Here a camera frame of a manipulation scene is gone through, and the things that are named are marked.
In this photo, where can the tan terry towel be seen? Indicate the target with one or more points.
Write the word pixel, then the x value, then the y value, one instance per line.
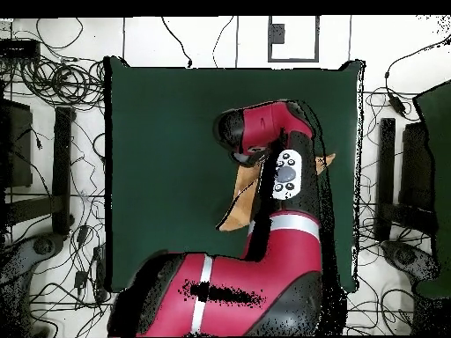
pixel 246 179

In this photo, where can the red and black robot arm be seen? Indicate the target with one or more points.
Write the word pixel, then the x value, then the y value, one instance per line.
pixel 275 274

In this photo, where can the black flat panel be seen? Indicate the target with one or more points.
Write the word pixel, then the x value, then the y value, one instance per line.
pixel 417 165
pixel 17 148

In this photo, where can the black flat electronics box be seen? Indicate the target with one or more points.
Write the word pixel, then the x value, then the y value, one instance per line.
pixel 19 49

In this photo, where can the dark green table cloth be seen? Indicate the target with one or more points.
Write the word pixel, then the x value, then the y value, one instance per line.
pixel 158 176

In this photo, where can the black floor stand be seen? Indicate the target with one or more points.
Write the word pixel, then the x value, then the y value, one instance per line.
pixel 62 169
pixel 386 169

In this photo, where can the small dark grey box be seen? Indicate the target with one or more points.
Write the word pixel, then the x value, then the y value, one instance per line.
pixel 278 33

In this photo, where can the black power adapter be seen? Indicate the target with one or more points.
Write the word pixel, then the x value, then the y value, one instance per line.
pixel 397 105

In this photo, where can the dark green cloth sheet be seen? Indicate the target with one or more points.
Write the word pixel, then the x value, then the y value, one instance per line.
pixel 442 158

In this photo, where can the grey square frame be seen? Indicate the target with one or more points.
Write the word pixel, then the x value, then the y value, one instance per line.
pixel 292 60

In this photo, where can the dark pedestal leg with knob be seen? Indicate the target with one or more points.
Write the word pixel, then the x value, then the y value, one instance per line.
pixel 42 246
pixel 405 257

